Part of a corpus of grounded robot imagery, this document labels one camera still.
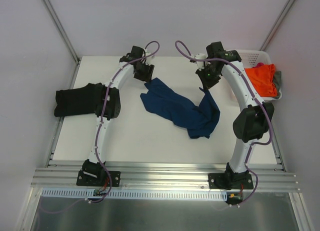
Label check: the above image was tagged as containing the blue t shirt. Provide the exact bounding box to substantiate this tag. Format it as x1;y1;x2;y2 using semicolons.
140;78;221;139

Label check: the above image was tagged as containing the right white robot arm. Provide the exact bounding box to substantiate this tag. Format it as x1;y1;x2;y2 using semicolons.
194;41;275;190

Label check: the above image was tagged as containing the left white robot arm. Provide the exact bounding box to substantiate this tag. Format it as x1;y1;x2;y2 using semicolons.
82;46;158;185

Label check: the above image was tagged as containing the white plastic basket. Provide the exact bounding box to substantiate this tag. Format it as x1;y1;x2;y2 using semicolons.
238;50;278;102

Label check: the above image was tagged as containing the orange t shirt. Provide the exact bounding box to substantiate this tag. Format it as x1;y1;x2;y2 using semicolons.
245;64;277;98

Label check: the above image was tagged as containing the folded black t shirt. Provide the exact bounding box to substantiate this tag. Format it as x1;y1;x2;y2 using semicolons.
54;83;104;117

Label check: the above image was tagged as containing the grey t shirt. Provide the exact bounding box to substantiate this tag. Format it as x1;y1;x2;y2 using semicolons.
272;70;282;100

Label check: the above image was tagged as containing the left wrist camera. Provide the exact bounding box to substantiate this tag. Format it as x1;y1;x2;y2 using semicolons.
141;49;155;65

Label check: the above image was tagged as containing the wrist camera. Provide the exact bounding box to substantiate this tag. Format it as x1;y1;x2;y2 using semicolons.
141;49;155;65
190;53;210;71

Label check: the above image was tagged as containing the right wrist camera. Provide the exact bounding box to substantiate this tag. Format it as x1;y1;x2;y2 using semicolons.
190;53;210;71

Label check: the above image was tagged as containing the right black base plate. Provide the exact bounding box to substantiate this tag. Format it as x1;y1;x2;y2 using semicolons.
208;172;254;190

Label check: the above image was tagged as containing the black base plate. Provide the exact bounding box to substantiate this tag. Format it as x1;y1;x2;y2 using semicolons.
208;172;254;190
76;170;121;187

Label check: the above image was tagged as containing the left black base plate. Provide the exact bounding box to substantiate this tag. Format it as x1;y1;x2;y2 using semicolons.
76;170;121;187

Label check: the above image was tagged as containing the aluminium mounting rail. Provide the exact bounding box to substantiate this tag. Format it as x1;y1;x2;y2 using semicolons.
31;160;302;193

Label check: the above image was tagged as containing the white slotted cable duct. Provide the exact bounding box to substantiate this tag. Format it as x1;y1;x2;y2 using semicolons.
41;187;227;202

